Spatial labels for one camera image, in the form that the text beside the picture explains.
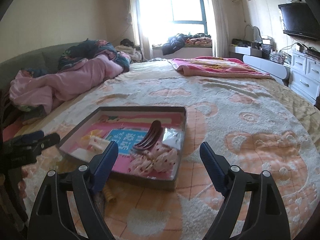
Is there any dark red hair claw clip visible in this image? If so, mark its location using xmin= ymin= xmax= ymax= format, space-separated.
xmin=133 ymin=120 xmax=162 ymax=151

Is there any pink quilt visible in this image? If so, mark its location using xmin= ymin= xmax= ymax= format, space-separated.
xmin=9 ymin=54 xmax=125 ymax=114

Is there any yellow hair clip in bag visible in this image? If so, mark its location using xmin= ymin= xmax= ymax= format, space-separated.
xmin=78 ymin=129 xmax=102 ymax=148

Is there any white packaged hair clip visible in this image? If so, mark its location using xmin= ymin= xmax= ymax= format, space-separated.
xmin=88 ymin=136 xmax=110 ymax=154

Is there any grey green headboard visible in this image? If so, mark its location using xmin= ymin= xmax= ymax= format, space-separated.
xmin=0 ymin=42 xmax=79 ymax=90

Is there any beige peach bedspread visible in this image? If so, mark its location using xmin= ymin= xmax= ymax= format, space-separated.
xmin=21 ymin=61 xmax=319 ymax=239

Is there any dark floral quilt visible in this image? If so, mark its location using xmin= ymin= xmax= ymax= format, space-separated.
xmin=58 ymin=39 xmax=130 ymax=72

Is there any pink blue book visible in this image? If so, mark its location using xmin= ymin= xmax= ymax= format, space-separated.
xmin=59 ymin=111 xmax=185 ymax=183

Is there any pink dotted hair scrunchie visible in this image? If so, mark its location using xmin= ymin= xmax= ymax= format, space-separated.
xmin=127 ymin=141 xmax=179 ymax=176

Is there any clear plastic packet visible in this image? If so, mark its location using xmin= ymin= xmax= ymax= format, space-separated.
xmin=162 ymin=127 xmax=183 ymax=150

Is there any dark shallow cardboard box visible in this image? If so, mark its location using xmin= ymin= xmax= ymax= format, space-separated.
xmin=57 ymin=106 xmax=186 ymax=190

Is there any white drawer cabinet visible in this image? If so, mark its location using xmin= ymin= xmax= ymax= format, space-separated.
xmin=289 ymin=50 xmax=320 ymax=105

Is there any pink red blanket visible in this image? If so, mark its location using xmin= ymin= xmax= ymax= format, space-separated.
xmin=169 ymin=56 xmax=273 ymax=79

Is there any white desk with clutter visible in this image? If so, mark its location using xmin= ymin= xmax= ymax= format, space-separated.
xmin=229 ymin=24 xmax=290 ymax=87

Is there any dark jacket on sill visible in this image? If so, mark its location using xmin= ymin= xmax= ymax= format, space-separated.
xmin=162 ymin=34 xmax=191 ymax=55

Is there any left sheer curtain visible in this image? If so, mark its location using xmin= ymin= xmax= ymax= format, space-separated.
xmin=130 ymin=0 xmax=153 ymax=60

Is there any sheer curtain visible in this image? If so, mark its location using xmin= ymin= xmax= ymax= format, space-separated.
xmin=207 ymin=0 xmax=229 ymax=57
xmin=130 ymin=0 xmax=153 ymax=60

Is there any right sheer curtain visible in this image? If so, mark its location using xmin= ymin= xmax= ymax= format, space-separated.
xmin=207 ymin=0 xmax=229 ymax=57

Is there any yellow spiral hair tie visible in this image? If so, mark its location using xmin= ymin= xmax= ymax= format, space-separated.
xmin=102 ymin=183 xmax=117 ymax=203

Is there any window with teal frame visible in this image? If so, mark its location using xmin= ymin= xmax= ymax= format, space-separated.
xmin=142 ymin=0 xmax=208 ymax=46

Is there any black wall television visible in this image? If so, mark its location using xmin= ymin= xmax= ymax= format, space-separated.
xmin=278 ymin=3 xmax=319 ymax=41

